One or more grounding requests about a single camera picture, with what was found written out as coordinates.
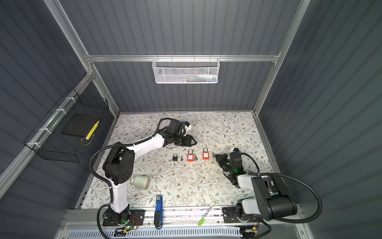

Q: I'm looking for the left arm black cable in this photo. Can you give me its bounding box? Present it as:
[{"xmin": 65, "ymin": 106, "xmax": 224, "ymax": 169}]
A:
[{"xmin": 89, "ymin": 117, "xmax": 174, "ymax": 239}]

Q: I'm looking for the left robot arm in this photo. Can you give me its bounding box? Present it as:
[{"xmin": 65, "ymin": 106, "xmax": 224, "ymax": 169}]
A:
[{"xmin": 102, "ymin": 118, "xmax": 197, "ymax": 217}]

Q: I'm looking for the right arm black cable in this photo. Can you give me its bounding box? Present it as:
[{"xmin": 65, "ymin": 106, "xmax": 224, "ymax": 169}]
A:
[{"xmin": 240, "ymin": 152, "xmax": 323, "ymax": 224}]

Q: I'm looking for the white vent strip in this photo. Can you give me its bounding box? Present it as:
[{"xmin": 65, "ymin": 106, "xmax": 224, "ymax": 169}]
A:
[{"xmin": 67, "ymin": 227, "xmax": 242, "ymax": 239}]

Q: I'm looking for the green marker pen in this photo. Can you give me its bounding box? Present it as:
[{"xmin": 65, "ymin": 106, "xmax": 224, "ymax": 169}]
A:
[{"xmin": 198, "ymin": 201, "xmax": 216, "ymax": 226}]

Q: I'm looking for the small black padlock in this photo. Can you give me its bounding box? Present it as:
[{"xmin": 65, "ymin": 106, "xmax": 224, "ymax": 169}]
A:
[{"xmin": 172, "ymin": 153, "xmax": 178, "ymax": 162}]

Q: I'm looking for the white wire basket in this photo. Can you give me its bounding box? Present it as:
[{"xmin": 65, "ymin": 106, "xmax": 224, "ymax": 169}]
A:
[{"xmin": 152, "ymin": 57, "xmax": 220, "ymax": 84}]

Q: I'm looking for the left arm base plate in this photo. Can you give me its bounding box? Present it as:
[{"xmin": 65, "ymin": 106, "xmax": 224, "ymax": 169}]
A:
[{"xmin": 102, "ymin": 209, "xmax": 146, "ymax": 227}]

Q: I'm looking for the black wire basket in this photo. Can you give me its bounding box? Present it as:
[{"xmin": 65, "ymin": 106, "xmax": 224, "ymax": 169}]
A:
[{"xmin": 24, "ymin": 90, "xmax": 109, "ymax": 163}]

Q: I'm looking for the pale green cup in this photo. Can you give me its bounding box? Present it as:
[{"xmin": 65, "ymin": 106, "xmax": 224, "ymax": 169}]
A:
[{"xmin": 130, "ymin": 175, "xmax": 150, "ymax": 189}]

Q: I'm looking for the red padlock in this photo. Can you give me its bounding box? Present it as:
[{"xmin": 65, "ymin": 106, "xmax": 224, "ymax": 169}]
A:
[
  {"xmin": 187, "ymin": 149, "xmax": 195, "ymax": 162},
  {"xmin": 203, "ymin": 147, "xmax": 210, "ymax": 160}
]

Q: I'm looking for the black pad in basket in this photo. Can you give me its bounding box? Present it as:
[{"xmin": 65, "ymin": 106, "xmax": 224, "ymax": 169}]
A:
[{"xmin": 61, "ymin": 114, "xmax": 97, "ymax": 137}]

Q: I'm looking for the blue utility knife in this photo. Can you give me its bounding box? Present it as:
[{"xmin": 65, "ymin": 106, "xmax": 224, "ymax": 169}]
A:
[{"xmin": 154, "ymin": 195, "xmax": 163, "ymax": 230}]

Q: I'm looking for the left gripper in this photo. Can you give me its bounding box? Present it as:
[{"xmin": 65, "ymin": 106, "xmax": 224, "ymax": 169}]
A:
[{"xmin": 173, "ymin": 134, "xmax": 197, "ymax": 147}]

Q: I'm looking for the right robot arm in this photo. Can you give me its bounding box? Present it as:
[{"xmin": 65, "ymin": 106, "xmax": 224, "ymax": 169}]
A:
[{"xmin": 214, "ymin": 148, "xmax": 297, "ymax": 221}]

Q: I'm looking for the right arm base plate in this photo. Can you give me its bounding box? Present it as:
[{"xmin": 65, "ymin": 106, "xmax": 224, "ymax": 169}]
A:
[{"xmin": 222, "ymin": 207, "xmax": 259, "ymax": 224}]

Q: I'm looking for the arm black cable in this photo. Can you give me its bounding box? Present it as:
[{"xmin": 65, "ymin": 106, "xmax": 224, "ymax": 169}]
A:
[
  {"xmin": 89, "ymin": 117, "xmax": 174, "ymax": 239},
  {"xmin": 240, "ymin": 152, "xmax": 323, "ymax": 224}
]

